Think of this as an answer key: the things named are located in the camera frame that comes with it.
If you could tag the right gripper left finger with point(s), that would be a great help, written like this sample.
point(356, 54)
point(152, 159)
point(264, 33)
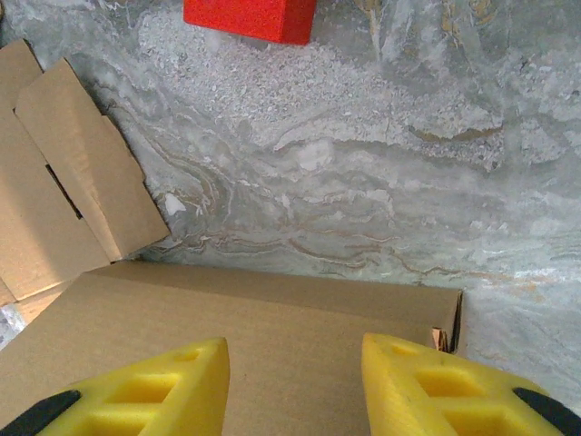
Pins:
point(195, 390)

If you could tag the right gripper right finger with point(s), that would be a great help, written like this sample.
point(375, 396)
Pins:
point(390, 390)

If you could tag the brown cardboard box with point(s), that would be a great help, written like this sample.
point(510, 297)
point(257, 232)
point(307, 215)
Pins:
point(104, 159)
point(295, 318)

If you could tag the red rectangular block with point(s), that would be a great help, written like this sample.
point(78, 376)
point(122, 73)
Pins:
point(249, 18)

